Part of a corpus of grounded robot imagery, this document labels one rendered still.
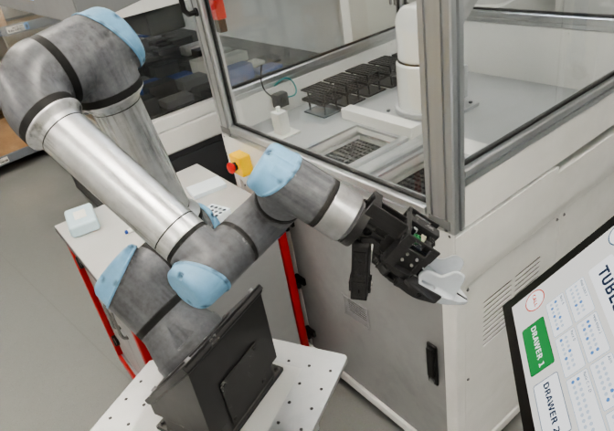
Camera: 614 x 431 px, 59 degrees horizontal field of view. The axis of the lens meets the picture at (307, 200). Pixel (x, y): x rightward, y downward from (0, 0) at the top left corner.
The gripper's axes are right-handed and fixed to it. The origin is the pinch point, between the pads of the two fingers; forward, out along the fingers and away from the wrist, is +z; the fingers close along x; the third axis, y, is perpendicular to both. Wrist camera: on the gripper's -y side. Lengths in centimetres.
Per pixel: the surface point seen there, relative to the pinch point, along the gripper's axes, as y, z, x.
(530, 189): 0, 26, 60
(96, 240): -97, -64, 65
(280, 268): -76, -8, 75
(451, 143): 6.1, -4.1, 38.0
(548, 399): 0.4, 14.8, -9.6
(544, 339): 2.0, 14.8, 0.4
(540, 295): 3.3, 14.8, 9.1
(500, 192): -1, 17, 51
